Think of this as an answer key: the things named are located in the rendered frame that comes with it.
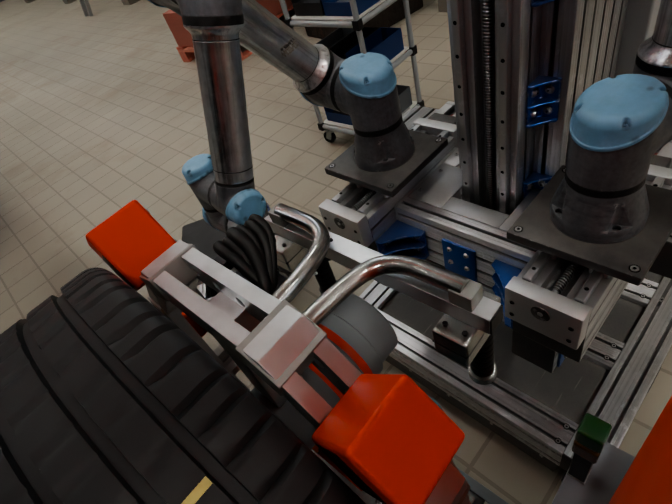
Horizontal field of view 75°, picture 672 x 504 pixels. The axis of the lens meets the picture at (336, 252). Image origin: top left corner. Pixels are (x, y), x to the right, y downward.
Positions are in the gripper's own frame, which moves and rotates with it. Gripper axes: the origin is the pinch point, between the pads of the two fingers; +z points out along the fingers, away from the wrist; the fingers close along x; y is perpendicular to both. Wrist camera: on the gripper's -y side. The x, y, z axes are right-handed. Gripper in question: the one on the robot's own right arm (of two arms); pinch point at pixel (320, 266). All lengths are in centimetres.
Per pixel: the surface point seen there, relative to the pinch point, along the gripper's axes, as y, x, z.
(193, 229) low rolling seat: -49, 14, -112
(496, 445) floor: -83, 15, 28
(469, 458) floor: -83, 7, 23
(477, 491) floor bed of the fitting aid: -75, -1, 31
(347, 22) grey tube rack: -8, 124, -99
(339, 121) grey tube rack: -67, 129, -128
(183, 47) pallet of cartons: -68, 197, -411
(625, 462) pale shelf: -38, 11, 56
